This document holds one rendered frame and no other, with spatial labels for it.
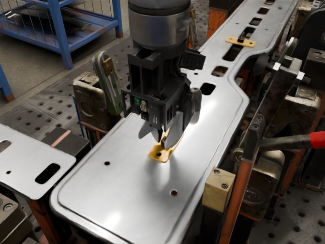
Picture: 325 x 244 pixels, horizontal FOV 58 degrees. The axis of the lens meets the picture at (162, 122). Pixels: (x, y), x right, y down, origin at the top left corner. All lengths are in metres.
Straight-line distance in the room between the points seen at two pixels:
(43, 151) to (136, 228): 0.23
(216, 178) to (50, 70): 2.51
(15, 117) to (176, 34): 0.90
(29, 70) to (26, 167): 2.38
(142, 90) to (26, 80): 2.42
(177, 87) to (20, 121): 0.83
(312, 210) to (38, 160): 0.69
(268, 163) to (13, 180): 0.41
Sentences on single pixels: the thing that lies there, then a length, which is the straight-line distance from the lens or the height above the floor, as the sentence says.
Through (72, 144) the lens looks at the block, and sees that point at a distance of 0.60.
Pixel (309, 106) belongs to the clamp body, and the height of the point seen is 1.06.
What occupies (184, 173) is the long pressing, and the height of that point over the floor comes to 1.00.
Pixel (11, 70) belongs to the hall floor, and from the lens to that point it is 2.98.
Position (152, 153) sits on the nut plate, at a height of 1.00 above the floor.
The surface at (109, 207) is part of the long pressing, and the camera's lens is 0.47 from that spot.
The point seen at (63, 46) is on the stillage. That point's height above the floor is 0.23.
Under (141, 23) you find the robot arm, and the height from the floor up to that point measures 1.25.
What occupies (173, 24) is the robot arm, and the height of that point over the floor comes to 1.25.
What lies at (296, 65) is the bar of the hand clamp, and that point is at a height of 1.21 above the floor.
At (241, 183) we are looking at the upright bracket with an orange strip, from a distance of 0.35.
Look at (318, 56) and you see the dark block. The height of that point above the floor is 1.12.
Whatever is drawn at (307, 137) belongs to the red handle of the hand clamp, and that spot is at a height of 1.12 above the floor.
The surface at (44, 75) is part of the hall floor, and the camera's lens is 2.78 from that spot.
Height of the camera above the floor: 1.39
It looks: 42 degrees down
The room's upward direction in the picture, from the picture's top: straight up
